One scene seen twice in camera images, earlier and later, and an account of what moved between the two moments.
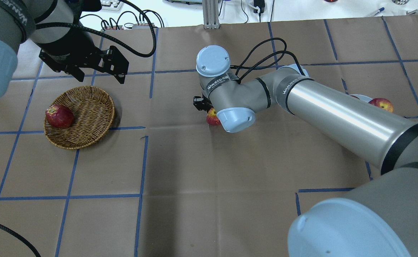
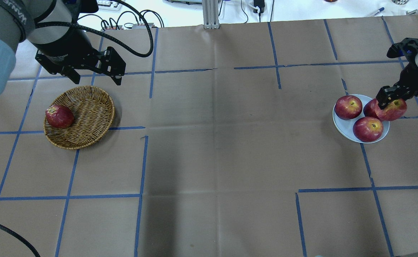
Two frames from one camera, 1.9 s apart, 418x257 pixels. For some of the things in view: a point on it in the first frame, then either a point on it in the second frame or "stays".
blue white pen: x=380 y=10 stays
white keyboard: x=112 y=5 stays
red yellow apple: x=211 y=117 to x=393 y=111
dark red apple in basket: x=59 y=116 stays
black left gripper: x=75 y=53 stays
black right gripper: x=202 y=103 to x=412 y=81
